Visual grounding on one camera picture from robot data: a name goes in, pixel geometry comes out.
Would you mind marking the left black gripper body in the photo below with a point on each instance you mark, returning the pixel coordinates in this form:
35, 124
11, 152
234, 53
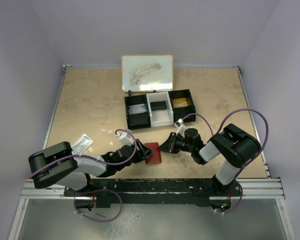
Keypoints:
137, 158

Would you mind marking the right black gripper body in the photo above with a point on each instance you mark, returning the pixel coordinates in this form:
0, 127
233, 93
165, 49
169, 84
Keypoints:
181, 145

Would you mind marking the red card holder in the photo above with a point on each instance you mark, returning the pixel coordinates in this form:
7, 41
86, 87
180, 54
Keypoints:
155, 157

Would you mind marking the black white three-bin organizer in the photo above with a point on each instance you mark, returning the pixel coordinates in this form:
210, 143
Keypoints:
152, 119

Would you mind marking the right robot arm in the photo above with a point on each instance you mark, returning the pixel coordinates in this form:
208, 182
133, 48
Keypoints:
234, 144

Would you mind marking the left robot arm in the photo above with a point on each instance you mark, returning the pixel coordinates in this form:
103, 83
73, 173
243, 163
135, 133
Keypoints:
59, 165

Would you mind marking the black card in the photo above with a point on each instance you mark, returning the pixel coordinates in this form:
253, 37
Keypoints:
158, 105

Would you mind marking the gold credit card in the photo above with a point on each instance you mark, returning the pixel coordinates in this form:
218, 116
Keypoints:
180, 102

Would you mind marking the silver credit card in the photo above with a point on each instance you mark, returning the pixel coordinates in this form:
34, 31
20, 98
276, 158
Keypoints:
137, 109

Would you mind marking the silver foil packet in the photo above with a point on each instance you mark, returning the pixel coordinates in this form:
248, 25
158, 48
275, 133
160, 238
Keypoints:
81, 144

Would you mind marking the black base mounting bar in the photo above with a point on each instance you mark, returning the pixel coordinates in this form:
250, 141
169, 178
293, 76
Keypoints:
182, 191

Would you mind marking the small whiteboard with stand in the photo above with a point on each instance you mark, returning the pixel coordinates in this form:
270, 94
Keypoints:
147, 73

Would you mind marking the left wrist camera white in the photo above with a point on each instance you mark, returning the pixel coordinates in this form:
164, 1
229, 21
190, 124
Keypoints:
125, 137

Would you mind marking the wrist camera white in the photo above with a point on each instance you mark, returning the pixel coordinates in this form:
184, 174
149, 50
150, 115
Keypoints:
125, 137
181, 128

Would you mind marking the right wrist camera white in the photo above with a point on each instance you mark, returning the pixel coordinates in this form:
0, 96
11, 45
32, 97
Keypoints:
181, 128

